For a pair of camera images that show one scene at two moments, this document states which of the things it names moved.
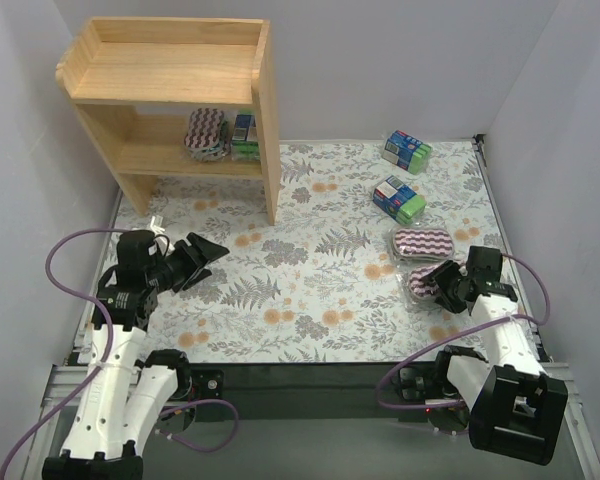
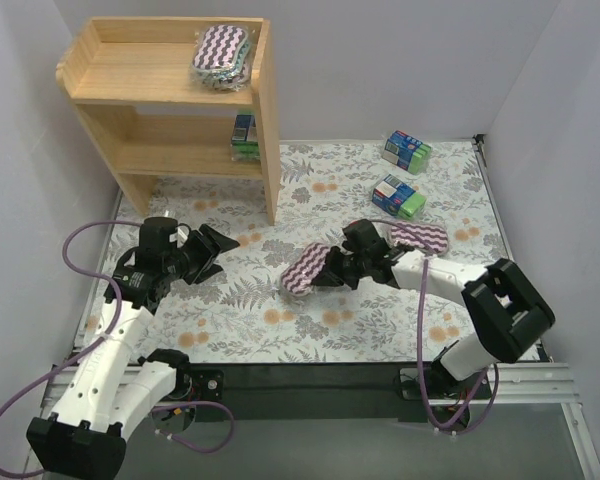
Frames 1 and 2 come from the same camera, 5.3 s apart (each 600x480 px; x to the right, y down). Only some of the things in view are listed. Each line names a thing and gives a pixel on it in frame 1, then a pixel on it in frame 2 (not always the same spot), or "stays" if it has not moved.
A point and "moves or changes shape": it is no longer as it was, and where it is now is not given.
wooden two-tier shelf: (115, 64) stays
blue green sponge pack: (244, 142) stays
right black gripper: (445, 284) -> (347, 267)
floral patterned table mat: (360, 224) stays
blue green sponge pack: (408, 152) stays
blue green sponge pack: (399, 200) stays
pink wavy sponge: (421, 286) moves or changes shape
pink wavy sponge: (207, 136) -> (221, 56)
